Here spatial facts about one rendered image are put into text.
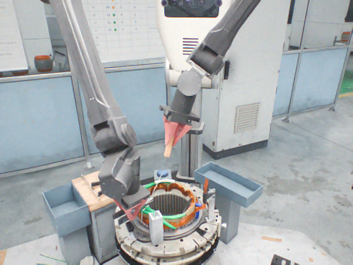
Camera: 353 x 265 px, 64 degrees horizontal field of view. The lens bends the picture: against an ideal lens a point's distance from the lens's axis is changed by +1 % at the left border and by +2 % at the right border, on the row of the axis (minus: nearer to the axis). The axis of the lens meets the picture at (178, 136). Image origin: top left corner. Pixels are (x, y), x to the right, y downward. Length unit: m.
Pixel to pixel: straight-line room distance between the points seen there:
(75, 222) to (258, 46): 2.59
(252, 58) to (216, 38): 2.45
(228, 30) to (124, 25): 2.31
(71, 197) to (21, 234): 1.54
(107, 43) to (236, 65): 1.30
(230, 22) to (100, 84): 0.32
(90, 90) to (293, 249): 1.01
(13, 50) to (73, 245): 2.06
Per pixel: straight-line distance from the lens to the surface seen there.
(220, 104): 3.03
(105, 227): 1.11
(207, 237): 0.83
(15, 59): 2.88
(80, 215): 1.03
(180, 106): 0.72
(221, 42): 0.70
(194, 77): 0.65
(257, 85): 3.27
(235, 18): 0.68
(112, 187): 0.60
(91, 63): 0.65
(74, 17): 0.68
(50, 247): 1.33
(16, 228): 2.76
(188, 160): 1.31
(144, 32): 3.02
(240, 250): 1.24
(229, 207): 1.12
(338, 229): 2.74
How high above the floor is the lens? 1.68
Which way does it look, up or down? 26 degrees down
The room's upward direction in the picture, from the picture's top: straight up
